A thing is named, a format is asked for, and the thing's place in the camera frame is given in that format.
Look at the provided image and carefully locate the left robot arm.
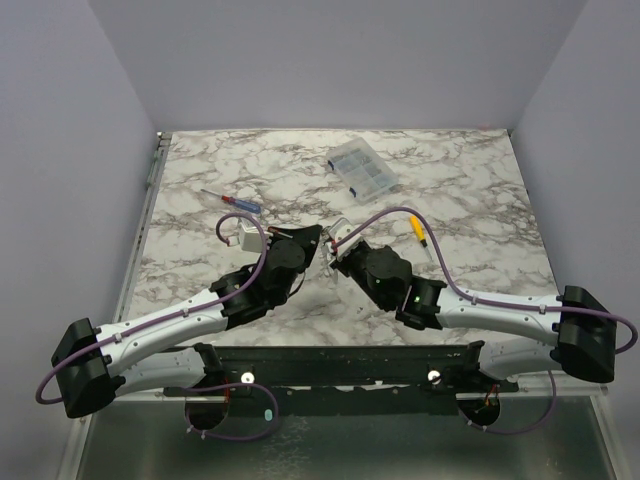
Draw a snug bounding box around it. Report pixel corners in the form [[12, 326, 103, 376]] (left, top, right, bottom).
[[51, 225, 322, 419]]

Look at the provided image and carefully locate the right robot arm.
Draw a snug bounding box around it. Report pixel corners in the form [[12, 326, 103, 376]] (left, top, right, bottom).
[[323, 239, 616, 391]]

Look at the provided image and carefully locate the blue red screwdriver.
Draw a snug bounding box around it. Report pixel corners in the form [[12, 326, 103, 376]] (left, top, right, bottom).
[[201, 189, 262, 215]]

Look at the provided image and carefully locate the yellow screwdriver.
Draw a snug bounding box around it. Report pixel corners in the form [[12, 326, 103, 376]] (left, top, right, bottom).
[[410, 215, 433, 262]]

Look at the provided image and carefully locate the clear plastic screw box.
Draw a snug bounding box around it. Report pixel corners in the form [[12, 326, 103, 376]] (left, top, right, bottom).
[[326, 137, 399, 204]]

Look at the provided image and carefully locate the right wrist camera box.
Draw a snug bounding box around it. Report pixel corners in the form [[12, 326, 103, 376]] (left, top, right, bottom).
[[326, 217, 355, 245]]

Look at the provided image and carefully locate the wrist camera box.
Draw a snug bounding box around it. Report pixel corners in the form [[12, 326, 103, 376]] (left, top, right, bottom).
[[237, 219, 263, 253], [326, 217, 355, 245]]

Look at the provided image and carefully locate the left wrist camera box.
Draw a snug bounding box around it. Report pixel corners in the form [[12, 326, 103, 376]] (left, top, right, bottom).
[[237, 219, 263, 253]]

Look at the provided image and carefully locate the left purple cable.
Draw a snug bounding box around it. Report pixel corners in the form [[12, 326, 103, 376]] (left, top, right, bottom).
[[34, 212, 269, 405]]

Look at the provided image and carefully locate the purple cable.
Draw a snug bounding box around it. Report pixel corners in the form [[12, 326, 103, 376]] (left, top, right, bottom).
[[332, 207, 640, 356], [34, 212, 269, 405]]

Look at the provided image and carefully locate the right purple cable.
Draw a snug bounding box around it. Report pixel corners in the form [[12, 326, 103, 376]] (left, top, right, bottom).
[[332, 207, 640, 356]]

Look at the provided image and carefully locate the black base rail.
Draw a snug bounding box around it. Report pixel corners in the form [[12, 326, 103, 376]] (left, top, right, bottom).
[[185, 342, 518, 417]]

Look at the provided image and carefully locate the aluminium frame rail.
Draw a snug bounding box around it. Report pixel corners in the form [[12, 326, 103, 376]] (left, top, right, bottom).
[[111, 132, 172, 323]]

